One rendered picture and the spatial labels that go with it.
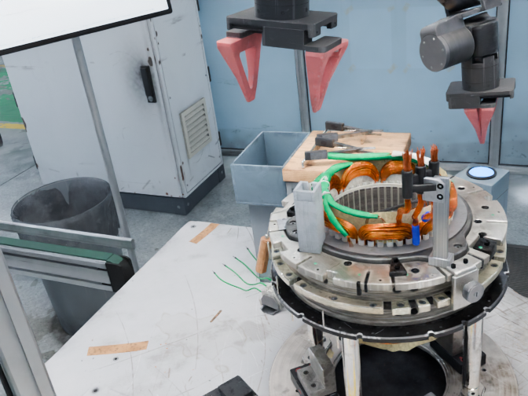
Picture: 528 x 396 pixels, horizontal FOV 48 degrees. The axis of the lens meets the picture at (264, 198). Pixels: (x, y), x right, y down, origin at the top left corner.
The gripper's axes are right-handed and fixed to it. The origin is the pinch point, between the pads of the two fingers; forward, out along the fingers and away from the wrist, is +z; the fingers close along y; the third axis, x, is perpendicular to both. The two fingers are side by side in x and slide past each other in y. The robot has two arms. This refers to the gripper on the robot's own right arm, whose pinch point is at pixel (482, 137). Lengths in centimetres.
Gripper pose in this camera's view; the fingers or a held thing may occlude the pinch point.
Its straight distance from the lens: 108.0
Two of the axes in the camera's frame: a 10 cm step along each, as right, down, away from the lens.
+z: 1.9, 8.8, 4.3
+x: 3.9, -4.7, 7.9
